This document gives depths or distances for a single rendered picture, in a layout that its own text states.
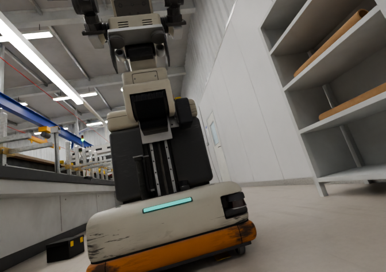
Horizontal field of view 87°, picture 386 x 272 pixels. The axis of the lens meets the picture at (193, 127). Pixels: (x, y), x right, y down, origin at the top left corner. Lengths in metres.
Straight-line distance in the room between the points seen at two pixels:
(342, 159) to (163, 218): 1.57
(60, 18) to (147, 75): 5.43
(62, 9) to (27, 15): 0.79
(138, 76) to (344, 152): 1.70
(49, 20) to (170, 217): 5.89
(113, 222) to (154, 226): 0.15
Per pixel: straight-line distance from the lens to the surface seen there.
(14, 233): 2.37
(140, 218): 0.84
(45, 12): 6.64
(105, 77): 8.82
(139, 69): 1.10
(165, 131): 1.10
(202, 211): 0.83
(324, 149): 1.96
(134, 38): 1.11
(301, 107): 1.96
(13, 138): 1.67
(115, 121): 1.25
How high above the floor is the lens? 0.30
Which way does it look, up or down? 15 degrees up
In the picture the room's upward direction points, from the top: 13 degrees counter-clockwise
